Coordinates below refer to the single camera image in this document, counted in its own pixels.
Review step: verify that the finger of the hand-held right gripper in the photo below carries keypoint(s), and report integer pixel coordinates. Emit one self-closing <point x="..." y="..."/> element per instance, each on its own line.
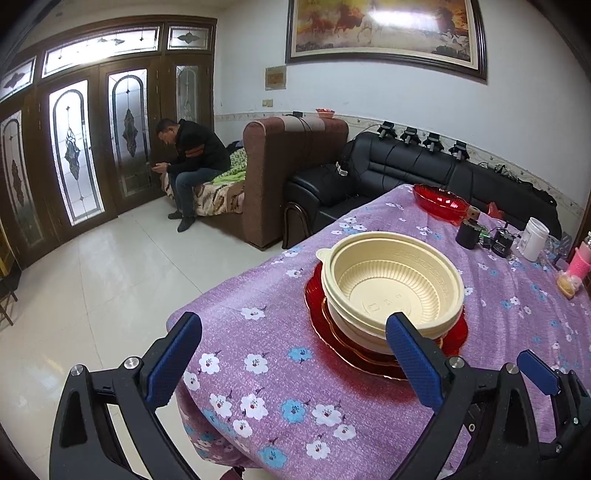
<point x="538" y="371"/>

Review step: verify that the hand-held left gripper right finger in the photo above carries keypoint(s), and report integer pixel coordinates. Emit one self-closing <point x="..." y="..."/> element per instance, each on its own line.
<point x="415" y="364"/>

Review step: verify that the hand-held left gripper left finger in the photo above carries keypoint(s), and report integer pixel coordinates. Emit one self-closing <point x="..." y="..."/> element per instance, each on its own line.
<point x="173" y="360"/>

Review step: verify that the white bowl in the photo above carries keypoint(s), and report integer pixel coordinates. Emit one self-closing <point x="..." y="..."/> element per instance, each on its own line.
<point x="358" y="340"/>

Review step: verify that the small red gold-rimmed plate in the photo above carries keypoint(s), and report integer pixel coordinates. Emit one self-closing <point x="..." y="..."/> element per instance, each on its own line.
<point x="339" y="346"/>

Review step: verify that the beige plastic bowl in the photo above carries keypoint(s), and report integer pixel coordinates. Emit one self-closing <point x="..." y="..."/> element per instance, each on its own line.
<point x="369" y="263"/>
<point x="339" y="311"/>

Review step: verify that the large red scalloped plate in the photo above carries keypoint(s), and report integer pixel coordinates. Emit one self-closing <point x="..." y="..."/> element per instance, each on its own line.
<point x="318" y="316"/>

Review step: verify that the small yellow packet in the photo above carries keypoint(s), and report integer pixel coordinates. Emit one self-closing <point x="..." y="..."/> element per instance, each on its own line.
<point x="567" y="285"/>

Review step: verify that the pink ribbed cup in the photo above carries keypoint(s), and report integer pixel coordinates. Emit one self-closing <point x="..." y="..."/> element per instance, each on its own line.
<point x="581" y="265"/>

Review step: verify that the purple floral tablecloth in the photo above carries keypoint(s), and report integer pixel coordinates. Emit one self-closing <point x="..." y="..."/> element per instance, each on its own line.
<point x="277" y="300"/>

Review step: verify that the clear glass cup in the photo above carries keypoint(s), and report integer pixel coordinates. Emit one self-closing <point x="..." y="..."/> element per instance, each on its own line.
<point x="554" y="251"/>

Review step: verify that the white jar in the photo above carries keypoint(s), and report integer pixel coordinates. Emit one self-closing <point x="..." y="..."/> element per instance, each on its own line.
<point x="533" y="240"/>

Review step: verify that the small black device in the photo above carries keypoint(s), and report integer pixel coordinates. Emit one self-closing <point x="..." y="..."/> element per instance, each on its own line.
<point x="502" y="242"/>

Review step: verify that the black cylinder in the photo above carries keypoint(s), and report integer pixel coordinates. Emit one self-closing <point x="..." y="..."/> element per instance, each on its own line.
<point x="467" y="235"/>

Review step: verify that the small green item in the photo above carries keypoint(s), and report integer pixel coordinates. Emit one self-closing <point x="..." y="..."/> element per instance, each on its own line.
<point x="485" y="234"/>

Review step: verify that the small brown box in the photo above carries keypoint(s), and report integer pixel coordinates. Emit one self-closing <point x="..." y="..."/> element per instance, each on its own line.
<point x="473" y="214"/>

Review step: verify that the red glass bowl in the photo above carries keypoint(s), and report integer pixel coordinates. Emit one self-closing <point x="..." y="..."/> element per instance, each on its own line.
<point x="438" y="201"/>

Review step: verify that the red bag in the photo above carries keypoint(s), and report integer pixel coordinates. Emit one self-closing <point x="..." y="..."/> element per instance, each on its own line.
<point x="495" y="209"/>

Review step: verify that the patterned blanket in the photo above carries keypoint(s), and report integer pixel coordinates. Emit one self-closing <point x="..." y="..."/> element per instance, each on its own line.
<point x="221" y="189"/>

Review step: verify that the dark wooden stool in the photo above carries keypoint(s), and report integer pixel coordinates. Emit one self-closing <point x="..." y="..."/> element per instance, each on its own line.
<point x="9" y="290"/>

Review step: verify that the black leather sofa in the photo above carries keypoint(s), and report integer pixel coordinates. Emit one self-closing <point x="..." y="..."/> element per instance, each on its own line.
<point x="392" y="170"/>

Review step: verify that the brown fabric sofa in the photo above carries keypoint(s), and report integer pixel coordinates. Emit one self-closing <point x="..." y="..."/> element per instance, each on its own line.
<point x="277" y="184"/>

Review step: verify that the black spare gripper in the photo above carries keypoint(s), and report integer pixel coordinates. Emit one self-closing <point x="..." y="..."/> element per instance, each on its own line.
<point x="408" y="136"/>
<point x="433" y="142"/>
<point x="458" y="149"/>
<point x="387" y="130"/>

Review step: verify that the wooden door with glass panels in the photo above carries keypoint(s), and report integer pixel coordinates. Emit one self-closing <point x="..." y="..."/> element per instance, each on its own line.
<point x="92" y="138"/>

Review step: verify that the small red bowl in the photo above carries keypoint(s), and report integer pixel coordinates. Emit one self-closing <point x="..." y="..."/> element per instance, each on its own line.
<point x="325" y="113"/>

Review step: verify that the framed painting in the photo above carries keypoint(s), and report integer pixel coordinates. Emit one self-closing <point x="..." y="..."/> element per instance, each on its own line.
<point x="388" y="27"/>

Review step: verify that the small wall plaque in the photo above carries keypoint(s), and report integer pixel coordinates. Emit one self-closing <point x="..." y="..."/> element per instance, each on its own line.
<point x="275" y="77"/>

